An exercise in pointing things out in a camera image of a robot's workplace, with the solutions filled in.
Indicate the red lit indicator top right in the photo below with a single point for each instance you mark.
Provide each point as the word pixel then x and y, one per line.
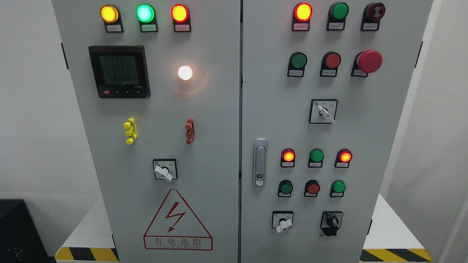
pixel 301 17

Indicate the green indicator middle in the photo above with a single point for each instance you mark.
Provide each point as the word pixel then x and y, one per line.
pixel 316 157

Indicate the green push button upper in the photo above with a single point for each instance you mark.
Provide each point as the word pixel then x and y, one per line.
pixel 296 64

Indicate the red-orange indicator light left door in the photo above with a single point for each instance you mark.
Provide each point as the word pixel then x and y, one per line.
pixel 181 18

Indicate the green push button lower left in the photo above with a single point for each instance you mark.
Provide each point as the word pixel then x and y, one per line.
pixel 285 189

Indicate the red terminal connector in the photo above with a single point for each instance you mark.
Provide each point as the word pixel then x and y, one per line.
pixel 190 131

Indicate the red push button upper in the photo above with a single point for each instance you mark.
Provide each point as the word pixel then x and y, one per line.
pixel 329 64

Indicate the white platform hazard striped base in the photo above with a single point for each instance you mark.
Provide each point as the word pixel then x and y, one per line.
pixel 388 240

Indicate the left grey cabinet door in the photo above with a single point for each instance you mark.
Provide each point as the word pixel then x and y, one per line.
pixel 208 168

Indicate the white lit indicator light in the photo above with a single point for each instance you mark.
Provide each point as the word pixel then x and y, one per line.
pixel 185 72

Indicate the right grey cabinet door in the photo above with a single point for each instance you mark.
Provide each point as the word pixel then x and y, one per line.
pixel 277 107

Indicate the green indicator top right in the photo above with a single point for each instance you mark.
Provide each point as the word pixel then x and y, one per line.
pixel 338 12

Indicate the red lit indicator middle left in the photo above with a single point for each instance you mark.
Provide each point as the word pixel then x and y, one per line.
pixel 287 158

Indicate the yellow terminal connector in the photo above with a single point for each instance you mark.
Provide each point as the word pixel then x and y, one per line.
pixel 131 131

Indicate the red push button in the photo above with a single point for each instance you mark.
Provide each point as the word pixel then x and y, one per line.
pixel 311 189
pixel 329 64

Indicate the white rotary switch lower right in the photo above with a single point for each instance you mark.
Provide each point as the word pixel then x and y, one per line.
pixel 282 221

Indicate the grey cabinet door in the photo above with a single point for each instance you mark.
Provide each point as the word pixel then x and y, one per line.
pixel 277 107
pixel 208 168

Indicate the dark red buzzer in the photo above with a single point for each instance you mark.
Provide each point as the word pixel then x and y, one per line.
pixel 372 15

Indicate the black rotary selector switch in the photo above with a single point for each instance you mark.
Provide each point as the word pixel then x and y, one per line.
pixel 331 222

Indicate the green lit indicator light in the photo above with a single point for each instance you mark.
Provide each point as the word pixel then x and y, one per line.
pixel 147 18

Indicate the red push button lower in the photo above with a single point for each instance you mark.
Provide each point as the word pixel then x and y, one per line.
pixel 311 189

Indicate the red electric hazard warning sticker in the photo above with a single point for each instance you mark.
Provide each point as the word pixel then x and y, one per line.
pixel 175 226

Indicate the red emergency stop button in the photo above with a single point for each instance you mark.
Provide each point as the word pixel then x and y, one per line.
pixel 366 62

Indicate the white rotary switch left door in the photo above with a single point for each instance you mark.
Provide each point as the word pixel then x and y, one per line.
pixel 165 169

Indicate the green push button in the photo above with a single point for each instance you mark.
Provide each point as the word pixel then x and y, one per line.
pixel 338 189
pixel 285 189
pixel 296 64

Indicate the green push button lower right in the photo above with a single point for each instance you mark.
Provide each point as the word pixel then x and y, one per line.
pixel 338 189

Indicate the red lit indicator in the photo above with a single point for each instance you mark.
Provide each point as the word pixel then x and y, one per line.
pixel 301 17
pixel 287 158
pixel 343 158

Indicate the black box lower left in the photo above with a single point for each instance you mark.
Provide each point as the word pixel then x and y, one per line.
pixel 19 240

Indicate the white rotary switch upper right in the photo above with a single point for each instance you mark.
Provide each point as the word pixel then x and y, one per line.
pixel 323 111

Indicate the white rotary switch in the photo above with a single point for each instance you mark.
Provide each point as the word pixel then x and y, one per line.
pixel 282 221
pixel 323 111

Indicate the yellow indicator light top left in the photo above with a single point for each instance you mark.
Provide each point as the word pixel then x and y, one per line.
pixel 112 19

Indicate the black digital power meter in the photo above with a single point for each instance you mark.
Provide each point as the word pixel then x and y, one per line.
pixel 120 71

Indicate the red lit indicator middle right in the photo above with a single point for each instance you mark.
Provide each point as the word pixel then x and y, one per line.
pixel 343 158

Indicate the silver door handle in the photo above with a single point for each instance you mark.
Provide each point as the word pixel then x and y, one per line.
pixel 260 147

